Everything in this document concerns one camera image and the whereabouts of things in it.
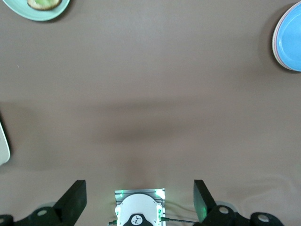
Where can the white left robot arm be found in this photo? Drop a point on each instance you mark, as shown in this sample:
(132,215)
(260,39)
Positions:
(138,208)

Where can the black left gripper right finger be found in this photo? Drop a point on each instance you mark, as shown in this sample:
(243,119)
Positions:
(211,212)

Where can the beige toaster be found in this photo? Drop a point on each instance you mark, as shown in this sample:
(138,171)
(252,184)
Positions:
(3,146)

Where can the green plate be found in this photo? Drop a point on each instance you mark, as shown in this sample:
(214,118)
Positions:
(47,14)

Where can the beige plate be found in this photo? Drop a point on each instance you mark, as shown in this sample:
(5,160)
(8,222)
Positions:
(272,46)

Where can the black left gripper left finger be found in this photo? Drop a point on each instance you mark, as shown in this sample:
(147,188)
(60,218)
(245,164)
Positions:
(70,204)

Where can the toast bread slice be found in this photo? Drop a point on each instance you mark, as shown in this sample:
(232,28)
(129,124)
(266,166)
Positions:
(42,7)

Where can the brown table cover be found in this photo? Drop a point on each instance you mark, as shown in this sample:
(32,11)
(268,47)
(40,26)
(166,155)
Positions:
(150,94)

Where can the green lettuce leaf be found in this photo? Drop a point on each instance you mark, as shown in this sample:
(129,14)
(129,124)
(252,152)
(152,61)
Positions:
(44,2)

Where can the blue plate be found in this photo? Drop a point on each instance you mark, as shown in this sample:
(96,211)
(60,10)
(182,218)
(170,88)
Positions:
(290,37)

